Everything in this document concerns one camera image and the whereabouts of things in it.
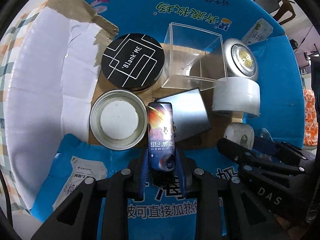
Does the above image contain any clear acrylic cube box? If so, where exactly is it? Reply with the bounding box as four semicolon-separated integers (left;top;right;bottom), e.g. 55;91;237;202
161;22;227;91

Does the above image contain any checkered orange plaid cloth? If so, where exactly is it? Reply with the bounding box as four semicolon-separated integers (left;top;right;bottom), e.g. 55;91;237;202
0;0;48;215

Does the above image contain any black round compact case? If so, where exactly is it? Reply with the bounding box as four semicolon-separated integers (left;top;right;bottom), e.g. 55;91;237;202
101;33;165;92

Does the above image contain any black grey charger block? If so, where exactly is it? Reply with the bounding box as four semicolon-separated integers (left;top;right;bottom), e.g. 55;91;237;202
155;88;211;142

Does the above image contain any silver round puck light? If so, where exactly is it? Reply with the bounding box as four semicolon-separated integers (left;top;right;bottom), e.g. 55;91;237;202
223;38;259;81

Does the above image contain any white earbud case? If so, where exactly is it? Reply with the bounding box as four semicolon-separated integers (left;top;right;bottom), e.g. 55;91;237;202
223;122;255;150

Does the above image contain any black weight bench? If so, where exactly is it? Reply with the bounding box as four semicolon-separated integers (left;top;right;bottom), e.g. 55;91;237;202
253;0;280;14

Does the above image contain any blue cardboard box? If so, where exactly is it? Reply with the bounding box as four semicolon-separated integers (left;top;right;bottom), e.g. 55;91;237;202
1;0;304;239

